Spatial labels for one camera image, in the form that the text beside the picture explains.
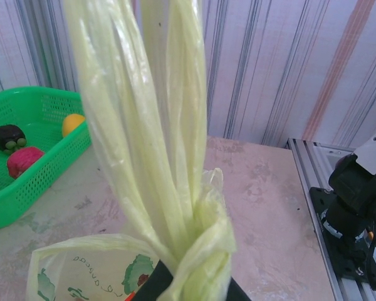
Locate yellow avocado-print plastic bag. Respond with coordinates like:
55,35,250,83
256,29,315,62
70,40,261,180
24,0,238,301

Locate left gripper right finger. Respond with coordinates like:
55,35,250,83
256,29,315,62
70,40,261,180
227,277,252,301

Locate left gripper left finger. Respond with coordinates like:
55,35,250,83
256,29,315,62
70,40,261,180
134,260,177,301

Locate pink-red fake apple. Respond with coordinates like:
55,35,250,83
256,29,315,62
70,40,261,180
6,146,46,180

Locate yellow fake lemon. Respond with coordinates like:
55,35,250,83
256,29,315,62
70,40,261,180
61,114,86,138

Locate dark fake mangosteen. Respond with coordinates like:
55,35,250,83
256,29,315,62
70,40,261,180
0,124,28,155

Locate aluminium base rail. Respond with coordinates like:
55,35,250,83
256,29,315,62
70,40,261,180
286,137,376,301

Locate green plastic basket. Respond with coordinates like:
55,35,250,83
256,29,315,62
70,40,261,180
0,86,92,230

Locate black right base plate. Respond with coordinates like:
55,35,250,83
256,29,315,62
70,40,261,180
310,186,376,291

